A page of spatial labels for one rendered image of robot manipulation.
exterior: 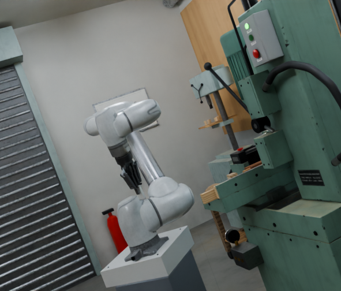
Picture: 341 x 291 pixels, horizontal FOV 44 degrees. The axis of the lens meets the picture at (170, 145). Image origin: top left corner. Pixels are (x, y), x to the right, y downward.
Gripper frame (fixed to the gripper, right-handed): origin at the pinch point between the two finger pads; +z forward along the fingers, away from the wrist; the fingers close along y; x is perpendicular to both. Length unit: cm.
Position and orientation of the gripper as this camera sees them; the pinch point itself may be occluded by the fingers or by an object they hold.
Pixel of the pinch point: (139, 193)
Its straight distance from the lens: 192.0
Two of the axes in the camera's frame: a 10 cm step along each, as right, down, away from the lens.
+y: 3.5, -4.2, 8.4
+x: -8.6, 2.1, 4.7
